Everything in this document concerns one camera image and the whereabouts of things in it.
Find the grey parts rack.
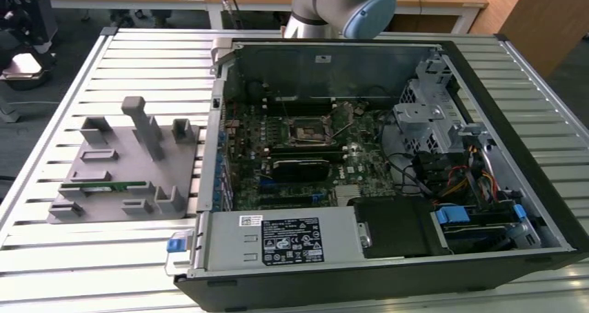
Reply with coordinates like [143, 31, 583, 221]
[45, 95, 201, 225]

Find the blue disk carrier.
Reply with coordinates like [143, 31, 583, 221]
[434, 205, 470, 226]

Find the black graphics card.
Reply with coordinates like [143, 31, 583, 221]
[270, 158, 331, 183]

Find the black mesh waste bin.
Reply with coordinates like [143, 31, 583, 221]
[0, 72, 52, 92]

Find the black open PC case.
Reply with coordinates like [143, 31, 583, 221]
[173, 33, 589, 312]

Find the blue grey case latch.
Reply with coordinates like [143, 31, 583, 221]
[164, 230, 193, 269]

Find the black plastic shroud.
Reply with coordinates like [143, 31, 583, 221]
[347, 195, 450, 259]

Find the silver finned heatsink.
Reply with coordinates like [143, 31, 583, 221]
[334, 185, 362, 207]

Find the CPU socket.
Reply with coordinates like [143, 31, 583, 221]
[284, 116, 335, 147]

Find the wooden desk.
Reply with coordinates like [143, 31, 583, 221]
[45, 0, 490, 34]

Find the metal socket cover frame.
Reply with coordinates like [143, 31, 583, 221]
[324, 101, 358, 138]

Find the black rating label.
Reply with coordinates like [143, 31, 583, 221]
[260, 217, 326, 267]

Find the green motherboard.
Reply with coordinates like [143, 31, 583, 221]
[220, 99, 400, 212]

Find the grey power supply unit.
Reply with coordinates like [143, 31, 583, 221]
[201, 208, 376, 271]

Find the dark RAM stick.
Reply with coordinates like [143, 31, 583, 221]
[270, 150, 344, 163]

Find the green RAM stick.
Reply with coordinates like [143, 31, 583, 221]
[61, 180, 148, 193]

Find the coloured power wire bundle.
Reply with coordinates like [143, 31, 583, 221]
[431, 143, 501, 207]

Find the grey metal stand foot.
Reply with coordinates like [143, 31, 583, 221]
[0, 95, 20, 123]

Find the wooden cabinet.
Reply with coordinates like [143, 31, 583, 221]
[469, 0, 589, 78]

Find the silver drive cage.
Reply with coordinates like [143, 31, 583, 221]
[392, 59, 466, 155]

